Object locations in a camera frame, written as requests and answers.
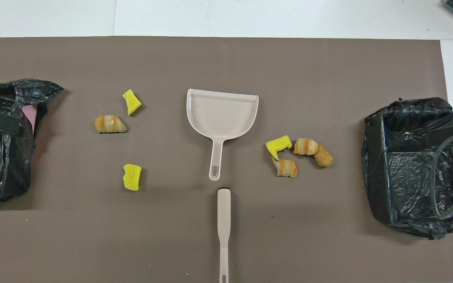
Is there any black bag lined rectangular bin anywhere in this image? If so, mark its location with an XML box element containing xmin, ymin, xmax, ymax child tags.
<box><xmin>361</xmin><ymin>97</ymin><xmax>453</xmax><ymax>239</ymax></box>

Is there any striped toy croissant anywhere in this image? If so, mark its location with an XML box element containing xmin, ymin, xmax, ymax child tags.
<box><xmin>94</xmin><ymin>115</ymin><xmax>127</xmax><ymax>134</ymax></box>
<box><xmin>272</xmin><ymin>157</ymin><xmax>298</xmax><ymax>178</ymax></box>
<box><xmin>293</xmin><ymin>138</ymin><xmax>319</xmax><ymax>156</ymax></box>

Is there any beige plastic dustpan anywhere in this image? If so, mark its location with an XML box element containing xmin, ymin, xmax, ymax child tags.
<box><xmin>186</xmin><ymin>88</ymin><xmax>260</xmax><ymax>182</ymax></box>

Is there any pink plastic bin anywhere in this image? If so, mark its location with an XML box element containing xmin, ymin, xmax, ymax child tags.
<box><xmin>23</xmin><ymin>104</ymin><xmax>39</xmax><ymax>133</ymax></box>

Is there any brown paper table mat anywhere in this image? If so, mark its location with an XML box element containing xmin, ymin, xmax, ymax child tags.
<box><xmin>0</xmin><ymin>36</ymin><xmax>453</xmax><ymax>283</ymax></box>

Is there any yellow wavy sponge piece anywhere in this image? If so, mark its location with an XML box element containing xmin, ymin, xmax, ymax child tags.
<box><xmin>123</xmin><ymin>164</ymin><xmax>142</xmax><ymax>191</ymax></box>

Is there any yellow trapezoid sponge piece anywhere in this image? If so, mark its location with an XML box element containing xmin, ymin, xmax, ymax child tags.
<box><xmin>122</xmin><ymin>89</ymin><xmax>142</xmax><ymax>116</ymax></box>

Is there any beige brush with black bristles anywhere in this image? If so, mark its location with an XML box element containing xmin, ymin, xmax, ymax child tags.
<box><xmin>217</xmin><ymin>187</ymin><xmax>232</xmax><ymax>283</ymax></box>

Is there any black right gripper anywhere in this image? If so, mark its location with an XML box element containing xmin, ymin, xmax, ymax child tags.
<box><xmin>426</xmin><ymin>125</ymin><xmax>453</xmax><ymax>151</ymax></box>

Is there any brown toy bread roll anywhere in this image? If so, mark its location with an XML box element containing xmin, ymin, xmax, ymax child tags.
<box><xmin>314</xmin><ymin>145</ymin><xmax>334</xmax><ymax>168</ymax></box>

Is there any yellow notched sponge piece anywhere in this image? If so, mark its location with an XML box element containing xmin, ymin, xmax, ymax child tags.
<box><xmin>265</xmin><ymin>135</ymin><xmax>293</xmax><ymax>161</ymax></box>

